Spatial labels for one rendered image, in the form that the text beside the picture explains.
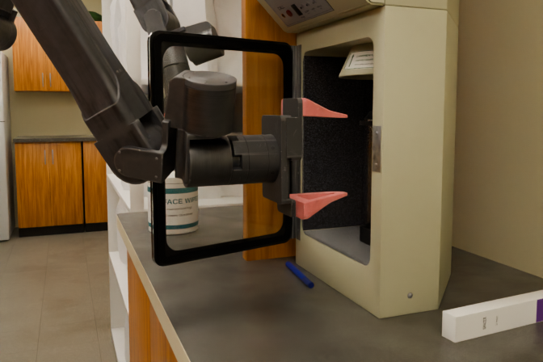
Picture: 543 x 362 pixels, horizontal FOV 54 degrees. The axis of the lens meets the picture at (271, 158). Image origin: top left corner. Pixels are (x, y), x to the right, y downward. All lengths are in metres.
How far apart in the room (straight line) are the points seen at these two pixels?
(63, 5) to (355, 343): 0.56
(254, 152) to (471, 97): 0.79
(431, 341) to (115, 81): 0.54
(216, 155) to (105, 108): 0.13
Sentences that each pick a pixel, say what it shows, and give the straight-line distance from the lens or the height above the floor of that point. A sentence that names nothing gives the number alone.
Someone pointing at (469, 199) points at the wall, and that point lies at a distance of 1.33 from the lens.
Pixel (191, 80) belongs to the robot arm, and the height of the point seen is 1.29.
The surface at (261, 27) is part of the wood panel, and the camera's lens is 1.13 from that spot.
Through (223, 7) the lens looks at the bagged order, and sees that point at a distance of 2.18.
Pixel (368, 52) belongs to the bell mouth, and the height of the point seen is 1.35.
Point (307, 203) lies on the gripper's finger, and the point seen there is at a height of 1.15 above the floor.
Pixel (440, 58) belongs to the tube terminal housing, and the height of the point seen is 1.34.
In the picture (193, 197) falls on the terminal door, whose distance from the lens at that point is 0.96.
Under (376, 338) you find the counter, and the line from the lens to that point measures 0.81.
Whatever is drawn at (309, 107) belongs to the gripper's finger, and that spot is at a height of 1.26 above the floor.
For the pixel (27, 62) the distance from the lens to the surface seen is 5.93.
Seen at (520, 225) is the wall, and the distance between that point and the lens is 1.23.
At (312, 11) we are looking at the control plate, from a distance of 0.95.
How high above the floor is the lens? 1.26
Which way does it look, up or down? 5 degrees down
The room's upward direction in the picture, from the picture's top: straight up
